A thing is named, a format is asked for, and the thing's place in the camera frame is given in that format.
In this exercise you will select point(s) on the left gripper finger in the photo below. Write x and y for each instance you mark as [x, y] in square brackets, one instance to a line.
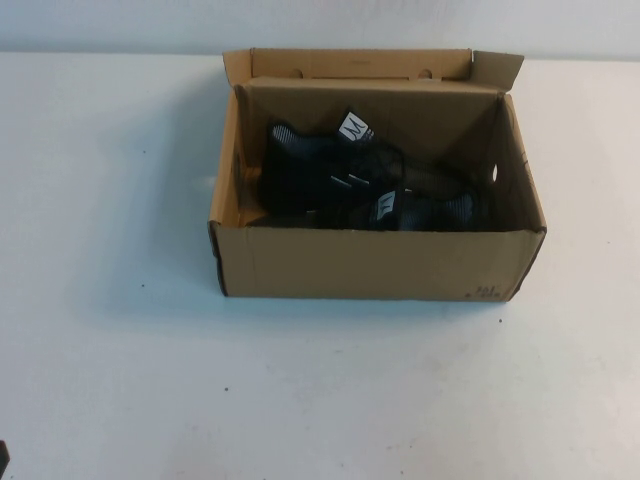
[4, 455]

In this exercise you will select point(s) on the black knit sneaker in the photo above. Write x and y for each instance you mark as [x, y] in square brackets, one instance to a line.
[440, 212]
[300, 170]

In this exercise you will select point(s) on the brown cardboard shoe box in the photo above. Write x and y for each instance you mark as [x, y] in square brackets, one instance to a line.
[375, 265]

